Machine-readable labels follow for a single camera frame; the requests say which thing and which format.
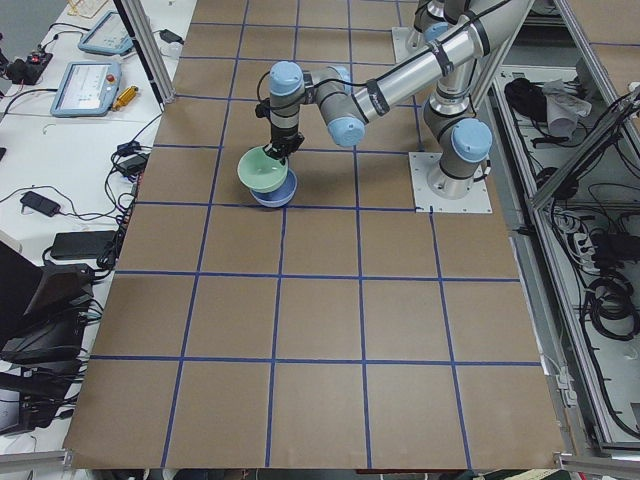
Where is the teach pendant far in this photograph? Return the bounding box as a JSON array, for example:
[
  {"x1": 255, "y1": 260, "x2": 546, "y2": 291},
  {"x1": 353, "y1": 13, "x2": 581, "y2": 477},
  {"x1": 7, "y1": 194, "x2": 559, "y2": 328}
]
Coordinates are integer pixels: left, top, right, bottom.
[{"x1": 78, "y1": 10, "x2": 134, "y2": 56}]

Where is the yellow tool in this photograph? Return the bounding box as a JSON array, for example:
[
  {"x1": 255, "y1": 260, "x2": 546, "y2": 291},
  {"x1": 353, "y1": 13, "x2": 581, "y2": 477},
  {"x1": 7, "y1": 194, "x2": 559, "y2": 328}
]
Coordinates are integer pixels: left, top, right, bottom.
[{"x1": 111, "y1": 85, "x2": 139, "y2": 111}]

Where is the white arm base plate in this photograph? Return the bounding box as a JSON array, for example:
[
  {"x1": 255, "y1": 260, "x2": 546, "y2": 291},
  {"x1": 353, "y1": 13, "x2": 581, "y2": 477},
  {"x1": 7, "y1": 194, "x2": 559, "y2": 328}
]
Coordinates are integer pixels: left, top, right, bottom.
[
  {"x1": 391, "y1": 27, "x2": 424, "y2": 63},
  {"x1": 409, "y1": 152, "x2": 493, "y2": 214}
]

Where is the black power adapter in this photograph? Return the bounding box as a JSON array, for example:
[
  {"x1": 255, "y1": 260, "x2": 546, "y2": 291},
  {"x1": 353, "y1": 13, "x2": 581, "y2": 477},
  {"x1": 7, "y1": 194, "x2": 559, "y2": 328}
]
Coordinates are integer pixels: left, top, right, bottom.
[{"x1": 20, "y1": 191, "x2": 61, "y2": 217}]

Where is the teach pendant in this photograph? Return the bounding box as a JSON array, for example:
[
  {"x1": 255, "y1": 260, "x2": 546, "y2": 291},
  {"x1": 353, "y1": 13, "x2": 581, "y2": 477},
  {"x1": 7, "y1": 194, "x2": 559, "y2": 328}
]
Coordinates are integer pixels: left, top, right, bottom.
[
  {"x1": 78, "y1": 10, "x2": 134, "y2": 56},
  {"x1": 50, "y1": 61, "x2": 121, "y2": 118}
]

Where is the blue bowl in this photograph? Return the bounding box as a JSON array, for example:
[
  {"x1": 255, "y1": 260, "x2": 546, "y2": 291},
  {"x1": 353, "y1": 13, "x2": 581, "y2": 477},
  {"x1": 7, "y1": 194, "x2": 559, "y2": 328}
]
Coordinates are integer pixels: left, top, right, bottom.
[{"x1": 250, "y1": 170, "x2": 298, "y2": 208}]

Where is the green bowl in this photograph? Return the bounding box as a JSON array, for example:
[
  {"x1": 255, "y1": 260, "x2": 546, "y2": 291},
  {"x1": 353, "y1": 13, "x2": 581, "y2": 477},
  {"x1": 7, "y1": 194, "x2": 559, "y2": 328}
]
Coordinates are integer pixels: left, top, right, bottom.
[{"x1": 237, "y1": 147, "x2": 289, "y2": 193}]

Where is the aluminium frame post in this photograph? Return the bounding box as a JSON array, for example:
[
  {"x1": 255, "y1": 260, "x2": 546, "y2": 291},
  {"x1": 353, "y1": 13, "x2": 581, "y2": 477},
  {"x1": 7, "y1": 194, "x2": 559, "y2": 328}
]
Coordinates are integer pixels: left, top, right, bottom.
[{"x1": 114, "y1": 0, "x2": 175, "y2": 105}]

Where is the teach pendant near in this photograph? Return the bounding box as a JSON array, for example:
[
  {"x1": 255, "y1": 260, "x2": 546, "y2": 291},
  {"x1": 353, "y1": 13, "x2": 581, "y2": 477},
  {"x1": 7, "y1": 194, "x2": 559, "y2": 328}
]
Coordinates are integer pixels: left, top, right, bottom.
[{"x1": 50, "y1": 61, "x2": 121, "y2": 118}]

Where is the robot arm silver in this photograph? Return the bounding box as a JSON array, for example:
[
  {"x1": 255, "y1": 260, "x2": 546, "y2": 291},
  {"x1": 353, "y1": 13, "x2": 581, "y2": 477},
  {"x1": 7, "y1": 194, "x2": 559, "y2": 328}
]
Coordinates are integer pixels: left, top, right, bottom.
[
  {"x1": 256, "y1": 0, "x2": 531, "y2": 199},
  {"x1": 407, "y1": 0, "x2": 448, "y2": 50}
]

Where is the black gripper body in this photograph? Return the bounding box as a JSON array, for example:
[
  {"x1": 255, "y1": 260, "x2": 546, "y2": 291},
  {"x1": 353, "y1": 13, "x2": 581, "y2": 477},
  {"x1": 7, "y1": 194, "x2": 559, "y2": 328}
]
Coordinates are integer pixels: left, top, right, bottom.
[{"x1": 263, "y1": 132, "x2": 305, "y2": 158}]

